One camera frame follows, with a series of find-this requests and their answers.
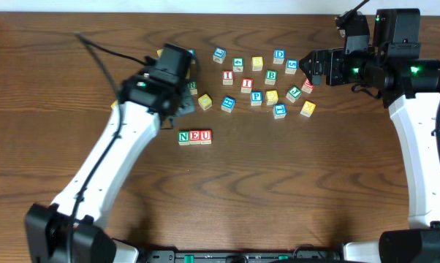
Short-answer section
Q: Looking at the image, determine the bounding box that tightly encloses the red U letter block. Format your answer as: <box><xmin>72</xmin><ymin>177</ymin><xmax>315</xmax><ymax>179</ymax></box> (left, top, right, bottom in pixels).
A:
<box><xmin>200</xmin><ymin>130</ymin><xmax>212</xmax><ymax>145</ymax></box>

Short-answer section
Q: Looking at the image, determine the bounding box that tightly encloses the blue D block upper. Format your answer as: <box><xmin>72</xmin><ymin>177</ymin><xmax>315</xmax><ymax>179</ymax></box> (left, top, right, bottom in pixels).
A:
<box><xmin>273</xmin><ymin>49</ymin><xmax>285</xmax><ymax>64</ymax></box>

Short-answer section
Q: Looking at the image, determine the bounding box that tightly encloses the yellow block far left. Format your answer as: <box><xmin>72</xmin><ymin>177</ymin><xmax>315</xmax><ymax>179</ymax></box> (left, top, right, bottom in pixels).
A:
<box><xmin>111</xmin><ymin>100</ymin><xmax>118</xmax><ymax>109</ymax></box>

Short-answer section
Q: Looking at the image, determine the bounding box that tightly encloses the red i block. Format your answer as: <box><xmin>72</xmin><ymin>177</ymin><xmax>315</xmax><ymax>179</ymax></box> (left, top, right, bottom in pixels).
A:
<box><xmin>240</xmin><ymin>78</ymin><xmax>254</xmax><ymax>94</ymax></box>
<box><xmin>222</xmin><ymin>70</ymin><xmax>234</xmax><ymax>85</ymax></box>

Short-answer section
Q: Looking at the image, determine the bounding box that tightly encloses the red M letter block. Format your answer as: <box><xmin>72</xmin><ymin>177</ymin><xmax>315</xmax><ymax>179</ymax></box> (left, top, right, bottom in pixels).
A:
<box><xmin>301</xmin><ymin>79</ymin><xmax>314</xmax><ymax>94</ymax></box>

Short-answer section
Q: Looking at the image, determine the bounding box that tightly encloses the blue H letter block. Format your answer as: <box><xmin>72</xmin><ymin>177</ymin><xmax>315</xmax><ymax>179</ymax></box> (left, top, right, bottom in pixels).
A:
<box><xmin>221</xmin><ymin>96</ymin><xmax>235</xmax><ymax>113</ymax></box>

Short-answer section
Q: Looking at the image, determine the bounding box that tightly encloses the green J letter block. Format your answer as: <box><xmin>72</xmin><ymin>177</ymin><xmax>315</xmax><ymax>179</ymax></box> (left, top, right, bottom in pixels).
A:
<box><xmin>286</xmin><ymin>85</ymin><xmax>302</xmax><ymax>103</ymax></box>

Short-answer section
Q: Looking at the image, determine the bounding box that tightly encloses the yellow block upper middle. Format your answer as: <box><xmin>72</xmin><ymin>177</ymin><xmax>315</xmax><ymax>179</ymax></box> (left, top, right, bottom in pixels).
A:
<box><xmin>251</xmin><ymin>56</ymin><xmax>264</xmax><ymax>72</ymax></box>

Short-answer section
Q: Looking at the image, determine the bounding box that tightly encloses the blue T letter block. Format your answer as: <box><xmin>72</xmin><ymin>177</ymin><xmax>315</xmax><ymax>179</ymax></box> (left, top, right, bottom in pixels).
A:
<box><xmin>273</xmin><ymin>104</ymin><xmax>287</xmax><ymax>119</ymax></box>

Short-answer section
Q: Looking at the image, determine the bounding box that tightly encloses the yellow block top left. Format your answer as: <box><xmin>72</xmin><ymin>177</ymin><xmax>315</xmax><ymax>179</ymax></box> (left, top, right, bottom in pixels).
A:
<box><xmin>156</xmin><ymin>49</ymin><xmax>163</xmax><ymax>58</ymax></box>

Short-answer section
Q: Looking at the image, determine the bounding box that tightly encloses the blue P letter block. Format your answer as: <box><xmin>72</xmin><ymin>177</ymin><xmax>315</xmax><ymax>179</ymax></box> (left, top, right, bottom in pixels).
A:
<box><xmin>251</xmin><ymin>91</ymin><xmax>263</xmax><ymax>106</ymax></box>

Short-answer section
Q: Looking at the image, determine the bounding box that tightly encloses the green B letter block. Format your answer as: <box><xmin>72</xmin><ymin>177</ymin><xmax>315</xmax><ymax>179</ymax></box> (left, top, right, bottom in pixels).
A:
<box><xmin>265</xmin><ymin>69</ymin><xmax>278</xmax><ymax>85</ymax></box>

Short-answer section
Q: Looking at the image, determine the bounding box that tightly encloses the red E letter block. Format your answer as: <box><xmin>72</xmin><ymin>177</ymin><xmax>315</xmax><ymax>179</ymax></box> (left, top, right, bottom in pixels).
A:
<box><xmin>189</xmin><ymin>130</ymin><xmax>201</xmax><ymax>145</ymax></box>

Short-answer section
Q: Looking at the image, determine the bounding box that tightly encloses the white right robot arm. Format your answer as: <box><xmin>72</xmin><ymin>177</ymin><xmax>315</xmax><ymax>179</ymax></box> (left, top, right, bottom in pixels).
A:
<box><xmin>299</xmin><ymin>8</ymin><xmax>440</xmax><ymax>262</ymax></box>

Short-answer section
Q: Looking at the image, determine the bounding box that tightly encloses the yellow K letter block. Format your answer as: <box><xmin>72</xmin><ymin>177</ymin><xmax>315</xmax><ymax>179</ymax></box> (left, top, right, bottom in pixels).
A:
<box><xmin>300</xmin><ymin>100</ymin><xmax>316</xmax><ymax>118</ymax></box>

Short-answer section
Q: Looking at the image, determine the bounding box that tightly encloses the green 4 number block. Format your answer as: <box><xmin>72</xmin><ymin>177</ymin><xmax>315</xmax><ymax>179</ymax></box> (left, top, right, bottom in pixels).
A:
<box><xmin>232</xmin><ymin>57</ymin><xmax>244</xmax><ymax>72</ymax></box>

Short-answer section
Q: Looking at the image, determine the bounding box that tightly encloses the yellow block beside Z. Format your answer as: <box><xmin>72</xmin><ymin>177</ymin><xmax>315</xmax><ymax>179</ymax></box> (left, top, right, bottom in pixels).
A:
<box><xmin>197</xmin><ymin>94</ymin><xmax>213</xmax><ymax>110</ymax></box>

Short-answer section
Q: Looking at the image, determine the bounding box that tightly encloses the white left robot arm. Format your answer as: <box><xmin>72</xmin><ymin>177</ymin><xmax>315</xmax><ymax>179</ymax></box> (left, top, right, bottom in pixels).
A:
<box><xmin>24</xmin><ymin>71</ymin><xmax>195</xmax><ymax>262</ymax></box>

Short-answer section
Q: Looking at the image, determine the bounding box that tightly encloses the blue L block tilted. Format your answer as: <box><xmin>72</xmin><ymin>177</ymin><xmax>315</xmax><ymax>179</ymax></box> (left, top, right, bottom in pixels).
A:
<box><xmin>213</xmin><ymin>47</ymin><xmax>227</xmax><ymax>64</ymax></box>

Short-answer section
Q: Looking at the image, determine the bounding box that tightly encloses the blue L block upright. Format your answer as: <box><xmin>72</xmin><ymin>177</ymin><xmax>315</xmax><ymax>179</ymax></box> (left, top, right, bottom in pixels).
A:
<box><xmin>188</xmin><ymin>49</ymin><xmax>196</xmax><ymax>64</ymax></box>

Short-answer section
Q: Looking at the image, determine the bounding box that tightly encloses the green N letter block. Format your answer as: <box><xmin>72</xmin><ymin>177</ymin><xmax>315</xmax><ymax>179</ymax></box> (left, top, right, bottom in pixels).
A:
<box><xmin>178</xmin><ymin>131</ymin><xmax>190</xmax><ymax>145</ymax></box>

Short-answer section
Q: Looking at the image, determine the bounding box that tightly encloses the green R letter block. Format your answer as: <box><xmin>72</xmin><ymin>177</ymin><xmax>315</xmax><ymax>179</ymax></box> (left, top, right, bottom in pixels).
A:
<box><xmin>188</xmin><ymin>81</ymin><xmax>198</xmax><ymax>95</ymax></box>

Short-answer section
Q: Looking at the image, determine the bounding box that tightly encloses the yellow block beside P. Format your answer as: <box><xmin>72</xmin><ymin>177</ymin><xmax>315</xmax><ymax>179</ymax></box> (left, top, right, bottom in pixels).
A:
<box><xmin>266</xmin><ymin>90</ymin><xmax>278</xmax><ymax>105</ymax></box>

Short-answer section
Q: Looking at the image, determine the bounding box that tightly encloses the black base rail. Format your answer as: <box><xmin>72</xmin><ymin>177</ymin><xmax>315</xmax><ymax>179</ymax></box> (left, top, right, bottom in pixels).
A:
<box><xmin>136</xmin><ymin>244</ymin><xmax>344</xmax><ymax>263</ymax></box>

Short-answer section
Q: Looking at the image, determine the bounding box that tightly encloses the blue 5 number block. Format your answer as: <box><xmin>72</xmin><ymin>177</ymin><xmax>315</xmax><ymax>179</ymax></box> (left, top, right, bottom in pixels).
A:
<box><xmin>285</xmin><ymin>59</ymin><xmax>298</xmax><ymax>75</ymax></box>

